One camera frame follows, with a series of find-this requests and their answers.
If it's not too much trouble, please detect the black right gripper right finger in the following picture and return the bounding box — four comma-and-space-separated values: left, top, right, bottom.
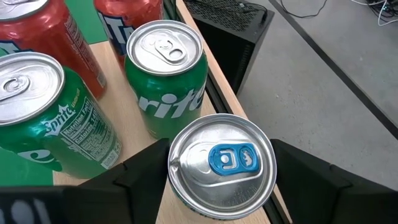
269, 138, 398, 224

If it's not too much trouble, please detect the blue Red Bull can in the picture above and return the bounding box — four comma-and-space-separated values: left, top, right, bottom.
167, 113, 279, 222

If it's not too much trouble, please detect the red Fanta can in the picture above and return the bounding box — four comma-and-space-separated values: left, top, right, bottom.
93, 0, 165, 71
0, 0, 108, 100

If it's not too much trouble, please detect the green Sprite can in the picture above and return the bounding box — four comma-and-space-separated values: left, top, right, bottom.
124, 19, 209, 141
0, 51, 123, 180

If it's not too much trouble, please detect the black floor cable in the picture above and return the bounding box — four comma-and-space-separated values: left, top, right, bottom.
279, 0, 329, 19

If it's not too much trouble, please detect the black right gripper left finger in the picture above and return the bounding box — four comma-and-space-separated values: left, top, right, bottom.
0, 138, 171, 224

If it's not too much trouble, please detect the black perforated computer tower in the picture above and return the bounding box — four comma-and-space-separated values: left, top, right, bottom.
183, 0, 275, 95

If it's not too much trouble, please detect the white floor cable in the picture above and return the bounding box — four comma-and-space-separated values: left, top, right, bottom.
351, 0, 398, 27

